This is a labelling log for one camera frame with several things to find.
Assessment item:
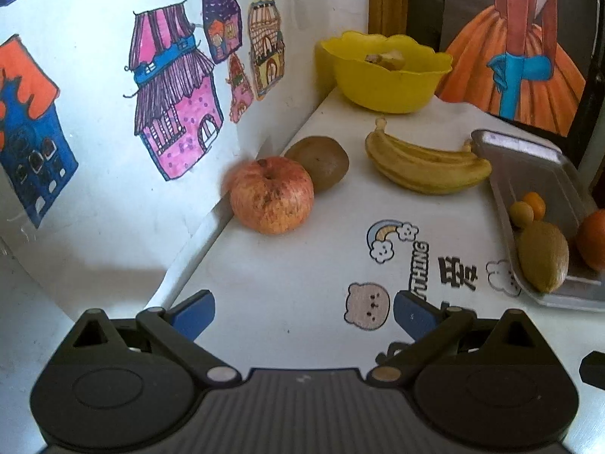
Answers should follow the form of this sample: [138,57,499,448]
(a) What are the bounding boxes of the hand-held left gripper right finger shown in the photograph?
[366,290,544,386]

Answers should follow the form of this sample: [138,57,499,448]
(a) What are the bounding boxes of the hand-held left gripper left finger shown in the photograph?
[66,290,242,391]

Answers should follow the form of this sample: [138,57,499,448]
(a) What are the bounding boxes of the large oval kiwi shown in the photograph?
[517,221,570,294]

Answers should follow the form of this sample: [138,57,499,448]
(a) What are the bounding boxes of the red apple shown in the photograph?
[575,209,605,272]

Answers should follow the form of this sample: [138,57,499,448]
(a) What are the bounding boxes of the yellow banana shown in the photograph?
[365,130,493,196]
[375,118,474,164]

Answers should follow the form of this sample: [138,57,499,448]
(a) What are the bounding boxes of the pale streaked apple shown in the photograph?
[229,157,315,235]

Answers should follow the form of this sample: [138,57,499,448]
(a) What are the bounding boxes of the small round kiwi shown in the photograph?
[509,201,535,229]

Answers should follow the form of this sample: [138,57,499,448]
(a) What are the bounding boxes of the small orange kumquat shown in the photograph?
[522,191,548,221]

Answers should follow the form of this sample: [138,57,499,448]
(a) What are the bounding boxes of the medium brown kiwi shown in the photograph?
[285,136,351,194]

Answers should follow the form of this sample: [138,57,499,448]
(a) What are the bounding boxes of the metal tray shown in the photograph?
[471,129,605,313]

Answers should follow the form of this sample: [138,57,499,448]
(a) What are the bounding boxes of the white printed tablecloth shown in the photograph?
[146,87,605,374]

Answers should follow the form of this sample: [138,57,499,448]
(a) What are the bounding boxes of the colourful houses drawing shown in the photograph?
[0,0,294,322]

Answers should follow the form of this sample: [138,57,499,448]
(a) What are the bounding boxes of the yellow plastic bowl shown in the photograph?
[320,31,453,114]

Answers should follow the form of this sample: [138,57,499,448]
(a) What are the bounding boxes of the brown ginger root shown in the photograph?
[364,50,406,71]

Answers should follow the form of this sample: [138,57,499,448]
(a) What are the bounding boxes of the orange dress painting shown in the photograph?
[435,0,587,137]

